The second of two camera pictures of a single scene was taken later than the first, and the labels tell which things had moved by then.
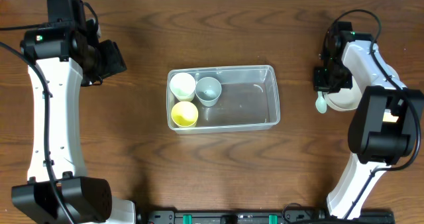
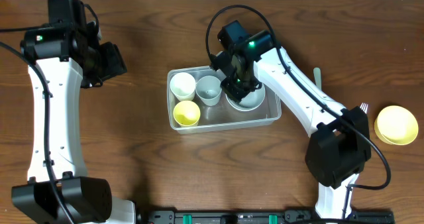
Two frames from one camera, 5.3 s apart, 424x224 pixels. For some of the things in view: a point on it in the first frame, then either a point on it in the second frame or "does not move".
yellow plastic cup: x=184 y=114 does not move
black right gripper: x=322 y=79 → x=236 y=89
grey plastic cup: x=208 y=90 does not move
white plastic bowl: x=346 y=99 → x=250 y=101
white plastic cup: x=183 y=85 does not move
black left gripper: x=110 y=58 does not move
